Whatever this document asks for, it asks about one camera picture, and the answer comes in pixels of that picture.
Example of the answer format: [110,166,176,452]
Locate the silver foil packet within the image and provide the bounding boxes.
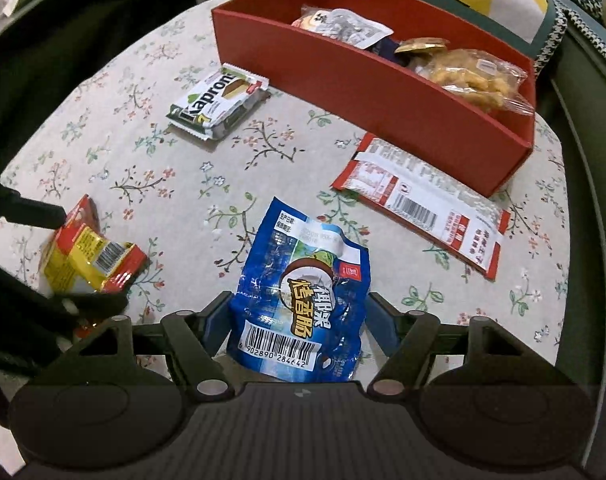
[317,9,394,50]

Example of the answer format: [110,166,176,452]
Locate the red white long packet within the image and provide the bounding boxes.
[332,133,510,280]

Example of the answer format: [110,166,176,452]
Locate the dark blue foil packet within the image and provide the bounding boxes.
[368,37,409,66]

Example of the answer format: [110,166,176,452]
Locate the floral tablecloth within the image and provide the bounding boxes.
[3,3,570,361]

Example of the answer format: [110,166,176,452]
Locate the yellow cake packet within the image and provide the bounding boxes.
[291,6,331,32]

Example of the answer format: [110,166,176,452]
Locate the red yellow snack packet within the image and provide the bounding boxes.
[40,194,148,295]

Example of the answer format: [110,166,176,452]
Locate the gold snack packet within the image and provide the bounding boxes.
[394,37,449,55]

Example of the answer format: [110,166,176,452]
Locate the dark side table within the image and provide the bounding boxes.
[0,0,203,61]

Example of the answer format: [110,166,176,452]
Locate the Kapron wafer packet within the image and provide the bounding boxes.
[165,63,269,141]

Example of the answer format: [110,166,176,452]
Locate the clear bag fried snacks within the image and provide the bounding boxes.
[414,49,534,116]

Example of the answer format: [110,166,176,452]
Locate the blue coconut snack bag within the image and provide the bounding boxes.
[226,198,371,382]

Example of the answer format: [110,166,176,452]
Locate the red cardboard box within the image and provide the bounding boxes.
[212,0,535,196]

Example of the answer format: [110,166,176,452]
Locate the green sofa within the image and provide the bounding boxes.
[527,0,606,470]

